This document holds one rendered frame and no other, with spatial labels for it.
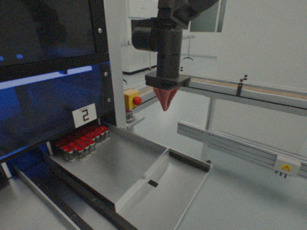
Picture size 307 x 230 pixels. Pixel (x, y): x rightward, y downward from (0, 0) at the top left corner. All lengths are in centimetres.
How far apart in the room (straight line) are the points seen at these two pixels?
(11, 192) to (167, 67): 54
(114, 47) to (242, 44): 136
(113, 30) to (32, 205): 57
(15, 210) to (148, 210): 33
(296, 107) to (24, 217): 127
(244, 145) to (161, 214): 105
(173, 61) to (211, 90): 91
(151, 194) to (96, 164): 22
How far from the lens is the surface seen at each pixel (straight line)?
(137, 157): 64
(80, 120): 64
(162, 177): 58
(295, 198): 203
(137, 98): 78
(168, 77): 43
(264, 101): 127
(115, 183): 57
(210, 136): 148
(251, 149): 145
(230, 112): 200
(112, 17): 69
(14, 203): 63
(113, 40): 69
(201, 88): 134
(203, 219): 159
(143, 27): 48
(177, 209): 51
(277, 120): 197
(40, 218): 56
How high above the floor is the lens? 129
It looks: 26 degrees down
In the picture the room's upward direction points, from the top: straight up
